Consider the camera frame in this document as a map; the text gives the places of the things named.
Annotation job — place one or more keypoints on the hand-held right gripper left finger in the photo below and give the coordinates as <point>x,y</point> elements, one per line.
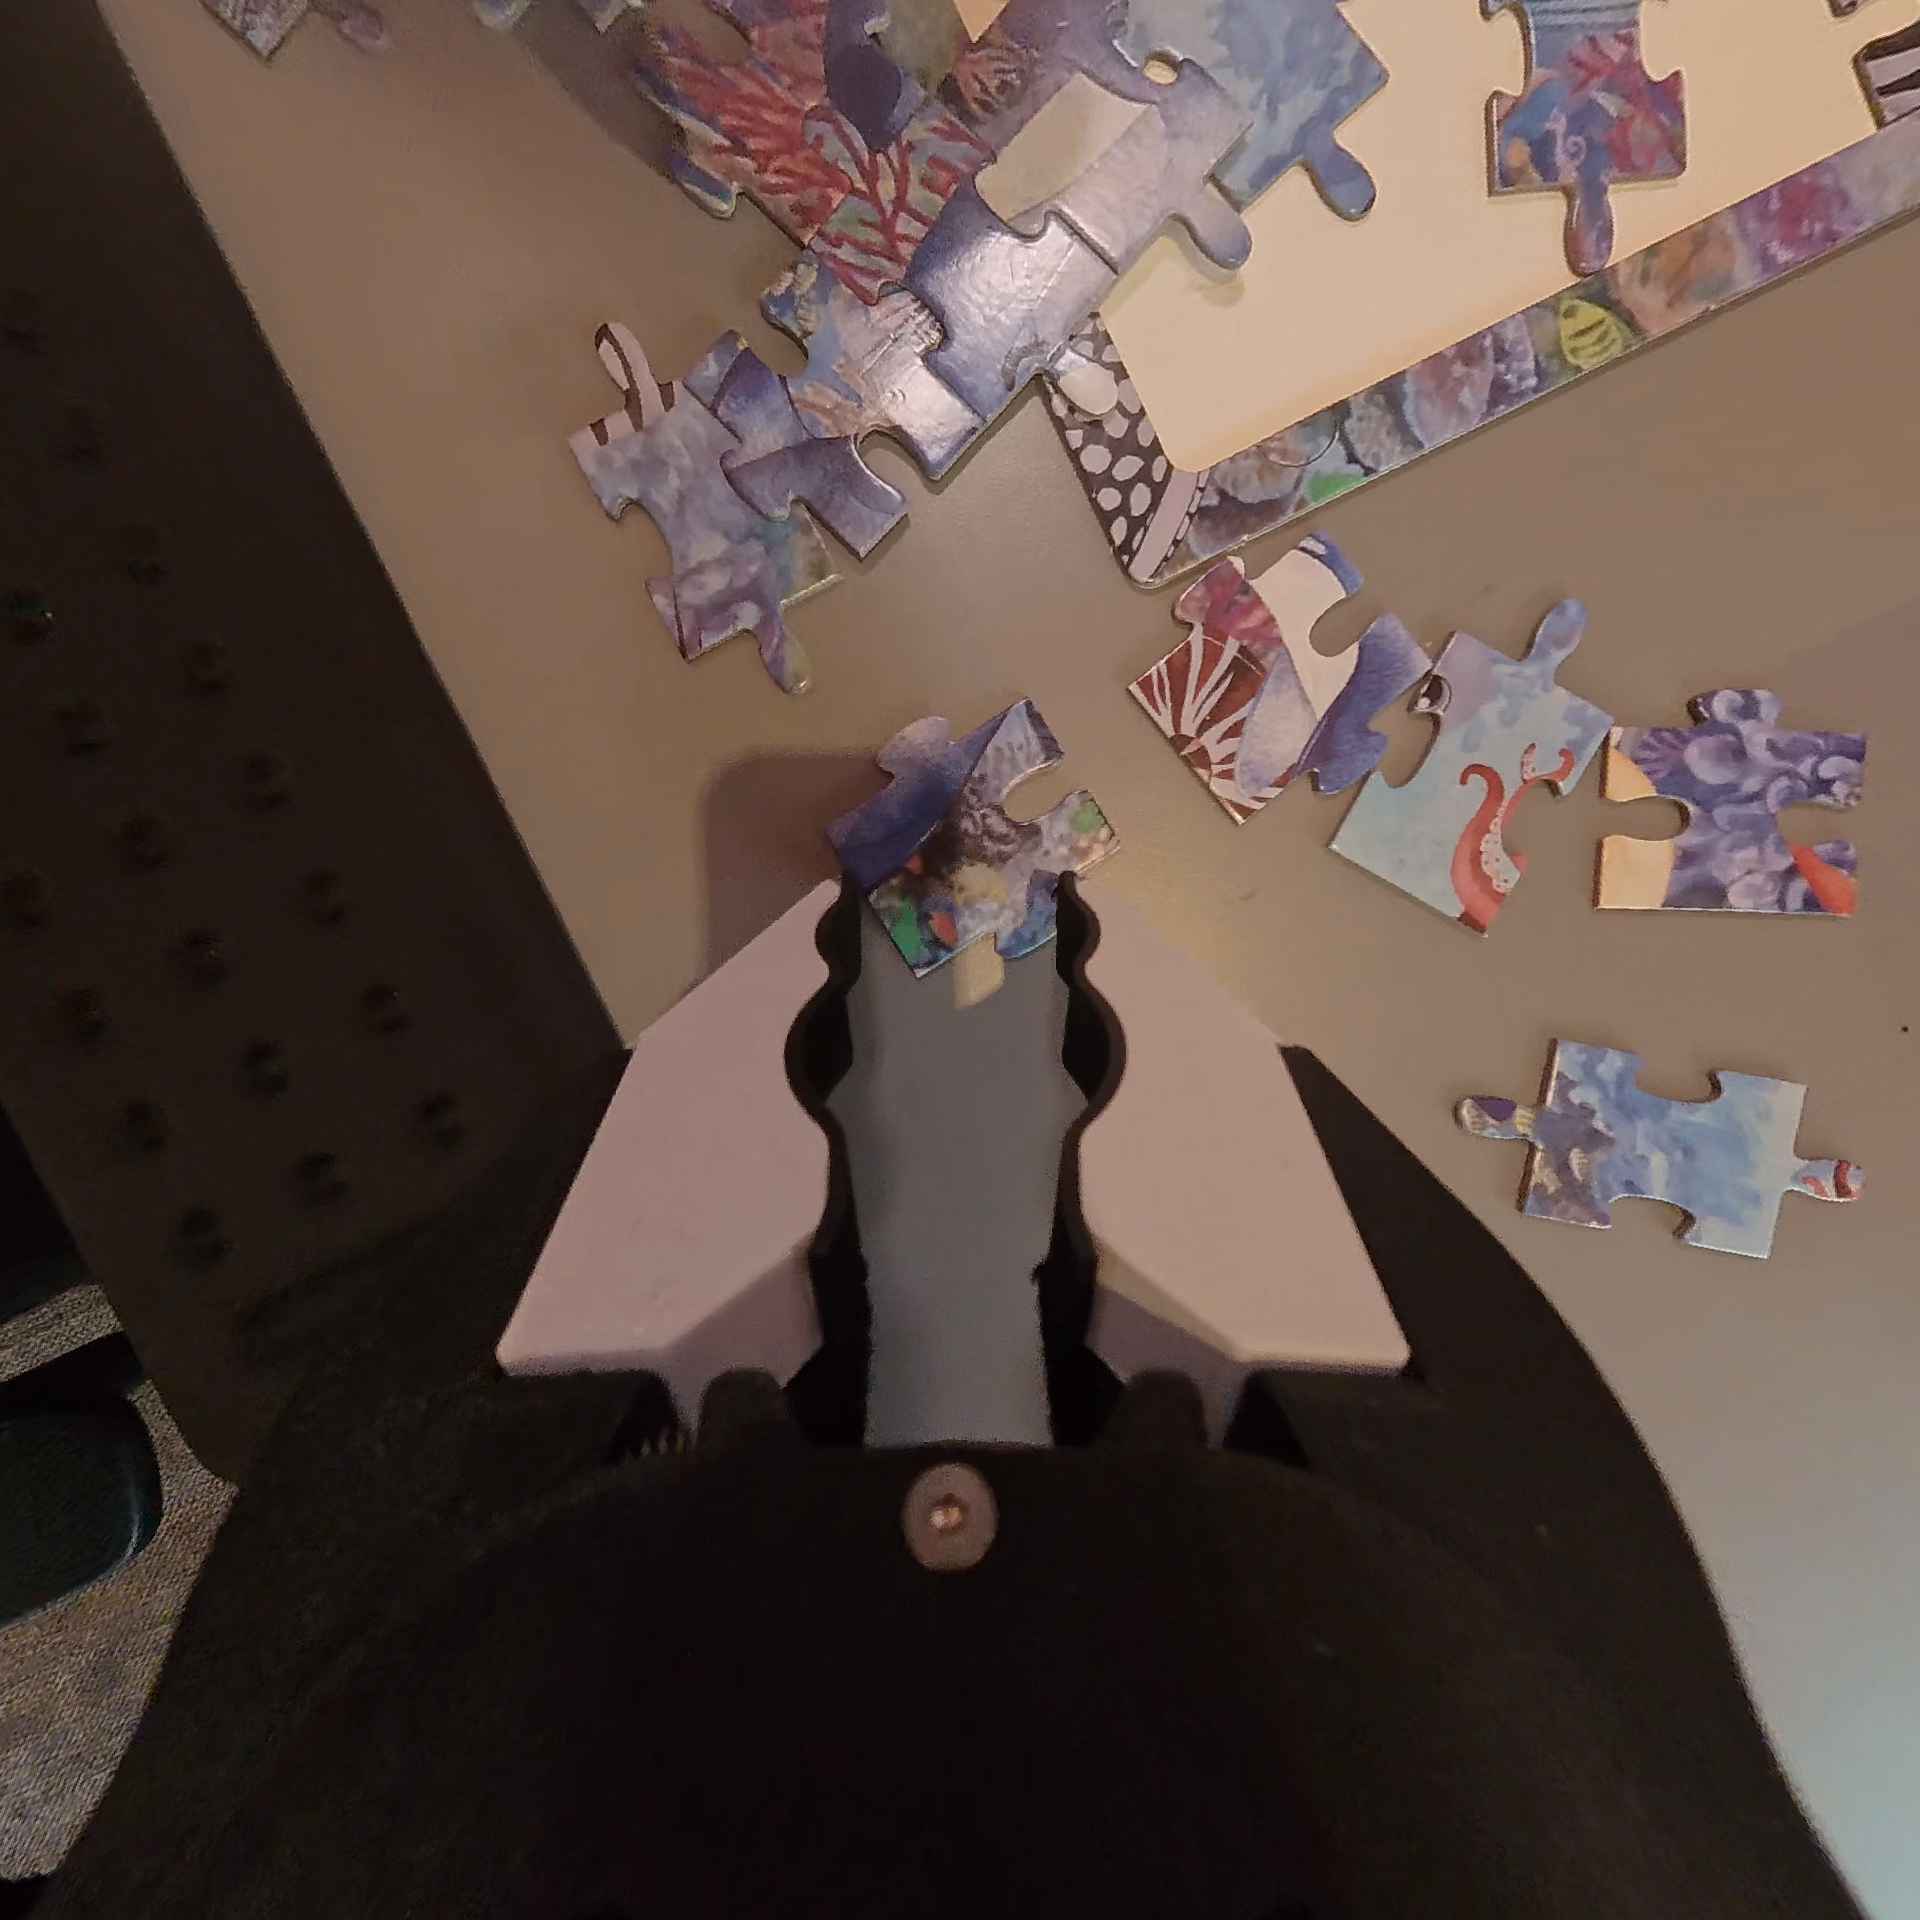
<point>661,1215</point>

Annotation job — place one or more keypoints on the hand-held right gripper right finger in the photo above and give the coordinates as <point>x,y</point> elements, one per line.
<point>1245,1215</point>

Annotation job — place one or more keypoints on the blue bubble coral puzzle piece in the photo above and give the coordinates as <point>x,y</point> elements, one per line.
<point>1741,810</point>

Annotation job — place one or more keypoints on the ocean jigsaw puzzle frame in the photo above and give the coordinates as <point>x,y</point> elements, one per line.
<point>1350,315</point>

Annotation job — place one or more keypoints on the blue striped coral puzzle piece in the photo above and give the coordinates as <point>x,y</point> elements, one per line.
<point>1589,119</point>

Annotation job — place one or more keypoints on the light blue seahorse puzzle piece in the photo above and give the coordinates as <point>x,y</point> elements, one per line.
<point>1455,810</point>

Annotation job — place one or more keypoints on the purple red fan puzzle piece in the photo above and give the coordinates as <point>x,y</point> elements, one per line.
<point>1245,705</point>

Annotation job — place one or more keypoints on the dark perforated panel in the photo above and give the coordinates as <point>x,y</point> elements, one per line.
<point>224,751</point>

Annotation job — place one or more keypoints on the lavender zebra-tab puzzle piece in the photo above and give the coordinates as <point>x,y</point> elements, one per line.
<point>690,511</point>

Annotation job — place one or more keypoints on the light blue splash puzzle piece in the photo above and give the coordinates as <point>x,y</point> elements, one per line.
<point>1290,90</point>

